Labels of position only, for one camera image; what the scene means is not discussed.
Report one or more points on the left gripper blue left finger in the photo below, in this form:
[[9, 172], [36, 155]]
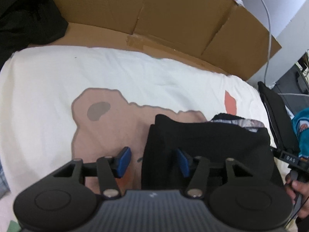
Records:
[[122, 161]]

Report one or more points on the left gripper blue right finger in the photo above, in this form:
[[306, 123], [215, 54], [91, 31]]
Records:
[[184, 162]]

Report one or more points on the black jacket with floral lining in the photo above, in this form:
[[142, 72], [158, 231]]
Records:
[[225, 136]]

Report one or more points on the black clothes pile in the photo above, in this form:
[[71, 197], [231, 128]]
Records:
[[25, 22]]

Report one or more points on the folded black garment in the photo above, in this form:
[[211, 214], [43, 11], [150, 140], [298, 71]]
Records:
[[280, 122]]

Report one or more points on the teal patterned jersey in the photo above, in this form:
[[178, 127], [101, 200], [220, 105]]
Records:
[[300, 124]]

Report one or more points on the dark grey suitcase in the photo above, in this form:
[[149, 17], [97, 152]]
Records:
[[294, 87]]

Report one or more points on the white cartoon bed sheet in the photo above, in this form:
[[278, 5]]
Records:
[[67, 112]]

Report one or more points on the brown cardboard sheet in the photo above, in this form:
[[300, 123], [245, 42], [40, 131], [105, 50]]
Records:
[[217, 35]]

